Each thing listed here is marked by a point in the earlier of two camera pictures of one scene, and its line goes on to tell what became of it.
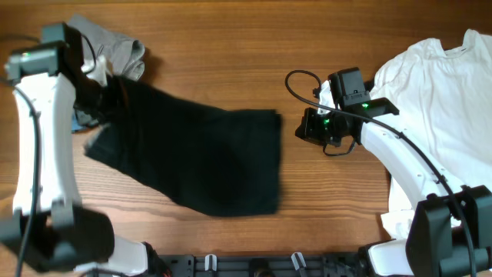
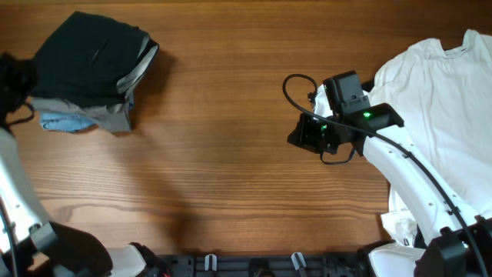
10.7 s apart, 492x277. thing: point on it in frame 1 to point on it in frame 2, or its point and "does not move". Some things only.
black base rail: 254,265 does not move
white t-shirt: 447,96 does not move
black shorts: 220,161 to 91,60
